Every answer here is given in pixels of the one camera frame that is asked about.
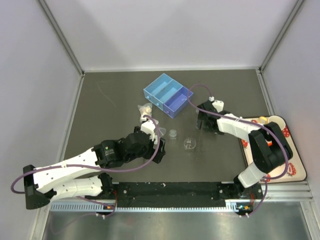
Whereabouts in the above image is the grey slotted cable duct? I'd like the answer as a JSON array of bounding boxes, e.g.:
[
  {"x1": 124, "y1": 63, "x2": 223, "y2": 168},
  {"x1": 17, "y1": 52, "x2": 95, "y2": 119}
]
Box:
[{"x1": 50, "y1": 201, "x2": 249, "y2": 213}]

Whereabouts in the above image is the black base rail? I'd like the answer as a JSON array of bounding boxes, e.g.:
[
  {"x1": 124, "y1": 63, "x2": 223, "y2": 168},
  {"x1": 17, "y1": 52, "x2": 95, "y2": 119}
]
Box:
[{"x1": 84, "y1": 181, "x2": 263, "y2": 208}]

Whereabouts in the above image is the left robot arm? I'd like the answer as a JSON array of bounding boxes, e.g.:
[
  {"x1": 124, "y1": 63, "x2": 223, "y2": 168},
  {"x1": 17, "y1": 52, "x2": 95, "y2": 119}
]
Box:
[{"x1": 23, "y1": 126, "x2": 166, "y2": 210}]

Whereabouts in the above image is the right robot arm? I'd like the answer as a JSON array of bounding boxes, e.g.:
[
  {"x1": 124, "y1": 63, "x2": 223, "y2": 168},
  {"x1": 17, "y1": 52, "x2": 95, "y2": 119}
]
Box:
[{"x1": 196, "y1": 100, "x2": 293, "y2": 198}]

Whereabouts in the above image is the yellow cup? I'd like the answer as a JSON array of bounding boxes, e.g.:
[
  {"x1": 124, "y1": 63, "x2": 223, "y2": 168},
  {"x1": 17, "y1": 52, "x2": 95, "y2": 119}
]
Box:
[{"x1": 257, "y1": 115, "x2": 286, "y2": 130}]

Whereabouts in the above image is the light blue drawer box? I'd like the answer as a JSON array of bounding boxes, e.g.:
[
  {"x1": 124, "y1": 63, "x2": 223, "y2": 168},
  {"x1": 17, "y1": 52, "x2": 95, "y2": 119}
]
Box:
[{"x1": 143, "y1": 73, "x2": 173, "y2": 100}]

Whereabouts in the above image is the purple cable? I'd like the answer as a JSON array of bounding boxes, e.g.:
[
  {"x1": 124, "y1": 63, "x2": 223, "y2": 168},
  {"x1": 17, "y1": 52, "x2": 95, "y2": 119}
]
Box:
[
  {"x1": 10, "y1": 115, "x2": 161, "y2": 195},
  {"x1": 187, "y1": 84, "x2": 290, "y2": 217}
]

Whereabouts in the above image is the glass stoppered bottle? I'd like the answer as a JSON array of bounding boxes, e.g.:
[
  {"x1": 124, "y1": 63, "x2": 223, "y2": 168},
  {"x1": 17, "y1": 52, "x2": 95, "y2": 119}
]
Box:
[{"x1": 168, "y1": 129, "x2": 178, "y2": 140}]

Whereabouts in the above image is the clear plastic funnel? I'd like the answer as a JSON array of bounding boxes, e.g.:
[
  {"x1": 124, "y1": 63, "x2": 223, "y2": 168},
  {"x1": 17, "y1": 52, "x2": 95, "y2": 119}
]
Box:
[{"x1": 159, "y1": 127, "x2": 167, "y2": 136}]

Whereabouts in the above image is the clear glass beaker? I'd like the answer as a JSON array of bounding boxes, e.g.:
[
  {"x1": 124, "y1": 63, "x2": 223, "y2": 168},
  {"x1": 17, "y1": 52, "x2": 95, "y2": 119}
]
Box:
[{"x1": 183, "y1": 137, "x2": 197, "y2": 150}]

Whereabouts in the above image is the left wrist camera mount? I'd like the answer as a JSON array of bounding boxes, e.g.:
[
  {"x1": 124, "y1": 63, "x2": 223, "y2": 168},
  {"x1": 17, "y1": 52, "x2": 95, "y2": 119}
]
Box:
[{"x1": 140, "y1": 119, "x2": 160, "y2": 145}]

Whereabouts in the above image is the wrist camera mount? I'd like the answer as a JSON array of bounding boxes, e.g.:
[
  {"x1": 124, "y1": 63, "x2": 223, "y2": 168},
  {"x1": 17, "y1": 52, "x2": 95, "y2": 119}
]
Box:
[
  {"x1": 208, "y1": 96, "x2": 224, "y2": 113},
  {"x1": 140, "y1": 119, "x2": 160, "y2": 145}
]

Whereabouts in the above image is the clear bag of corks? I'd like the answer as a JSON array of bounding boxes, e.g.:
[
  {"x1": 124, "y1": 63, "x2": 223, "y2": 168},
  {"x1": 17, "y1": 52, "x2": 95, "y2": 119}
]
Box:
[{"x1": 137, "y1": 102, "x2": 153, "y2": 123}]

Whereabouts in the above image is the purple drawer box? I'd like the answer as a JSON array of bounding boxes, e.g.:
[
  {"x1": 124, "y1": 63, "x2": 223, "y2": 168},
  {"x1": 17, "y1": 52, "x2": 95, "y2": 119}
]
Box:
[{"x1": 163, "y1": 86, "x2": 193, "y2": 119}]

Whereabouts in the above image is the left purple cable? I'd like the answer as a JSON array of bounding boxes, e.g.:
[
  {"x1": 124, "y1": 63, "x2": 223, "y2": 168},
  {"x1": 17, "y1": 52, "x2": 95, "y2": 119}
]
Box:
[{"x1": 10, "y1": 115, "x2": 161, "y2": 195}]

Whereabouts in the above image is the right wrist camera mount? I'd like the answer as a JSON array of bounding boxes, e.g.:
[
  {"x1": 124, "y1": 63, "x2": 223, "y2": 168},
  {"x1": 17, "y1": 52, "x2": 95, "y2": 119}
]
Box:
[{"x1": 208, "y1": 96, "x2": 224, "y2": 113}]

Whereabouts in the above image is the strawberry pattern tray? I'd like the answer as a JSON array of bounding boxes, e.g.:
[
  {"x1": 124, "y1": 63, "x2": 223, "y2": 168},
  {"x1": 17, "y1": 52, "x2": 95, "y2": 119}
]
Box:
[{"x1": 240, "y1": 117, "x2": 307, "y2": 184}]

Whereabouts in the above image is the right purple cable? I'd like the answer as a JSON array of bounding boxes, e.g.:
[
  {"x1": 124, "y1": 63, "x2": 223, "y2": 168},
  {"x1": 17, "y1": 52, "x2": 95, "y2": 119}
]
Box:
[{"x1": 187, "y1": 84, "x2": 290, "y2": 217}]

